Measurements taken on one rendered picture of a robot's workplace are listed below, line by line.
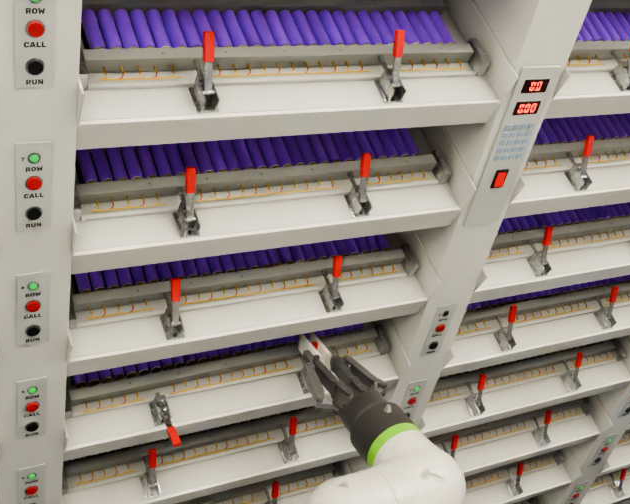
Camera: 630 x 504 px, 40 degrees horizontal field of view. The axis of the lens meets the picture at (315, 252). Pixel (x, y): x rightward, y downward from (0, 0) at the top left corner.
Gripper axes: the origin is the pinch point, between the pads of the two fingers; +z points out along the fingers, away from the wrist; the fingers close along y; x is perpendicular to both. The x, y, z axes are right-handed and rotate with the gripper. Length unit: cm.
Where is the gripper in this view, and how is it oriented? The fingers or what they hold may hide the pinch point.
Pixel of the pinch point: (314, 351)
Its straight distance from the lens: 150.0
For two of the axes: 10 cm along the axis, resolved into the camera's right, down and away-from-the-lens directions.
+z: -4.5, -4.6, 7.7
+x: 1.1, -8.8, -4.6
